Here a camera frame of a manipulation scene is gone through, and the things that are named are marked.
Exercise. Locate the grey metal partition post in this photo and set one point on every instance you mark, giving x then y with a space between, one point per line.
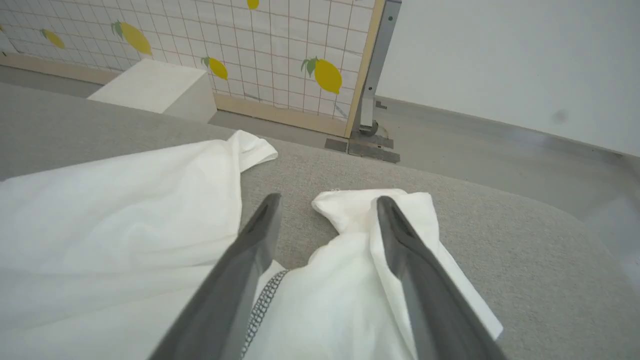
375 65

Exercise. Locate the white garment with grey stitching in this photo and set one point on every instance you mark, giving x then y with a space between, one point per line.
125 225

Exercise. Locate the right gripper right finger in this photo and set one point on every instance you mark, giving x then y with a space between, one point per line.
425 290

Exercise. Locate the lemon print partition screen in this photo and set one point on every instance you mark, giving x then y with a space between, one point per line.
270 45

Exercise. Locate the white box pedestal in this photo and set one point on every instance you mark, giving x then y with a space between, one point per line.
155 87

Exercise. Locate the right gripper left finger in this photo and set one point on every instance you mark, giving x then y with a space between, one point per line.
235 290

